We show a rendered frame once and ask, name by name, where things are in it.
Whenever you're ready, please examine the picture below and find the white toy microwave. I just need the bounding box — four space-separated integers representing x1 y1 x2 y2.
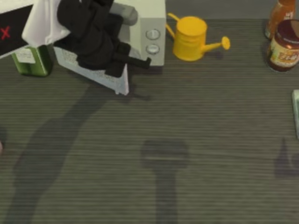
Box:
53 0 167 96

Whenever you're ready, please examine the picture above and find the yellow watering can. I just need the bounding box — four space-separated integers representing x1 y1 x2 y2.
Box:
165 13 231 62

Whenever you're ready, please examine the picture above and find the green bottle with label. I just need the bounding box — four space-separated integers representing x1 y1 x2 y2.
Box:
11 43 54 77

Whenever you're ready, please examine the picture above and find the black board with red cross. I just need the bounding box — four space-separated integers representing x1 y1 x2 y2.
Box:
0 3 34 59

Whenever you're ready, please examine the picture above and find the brown-lidded sauce jar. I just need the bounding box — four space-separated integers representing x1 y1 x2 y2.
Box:
266 19 299 72

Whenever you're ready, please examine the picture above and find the orange sauce bottle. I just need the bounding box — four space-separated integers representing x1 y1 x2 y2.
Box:
264 0 297 41

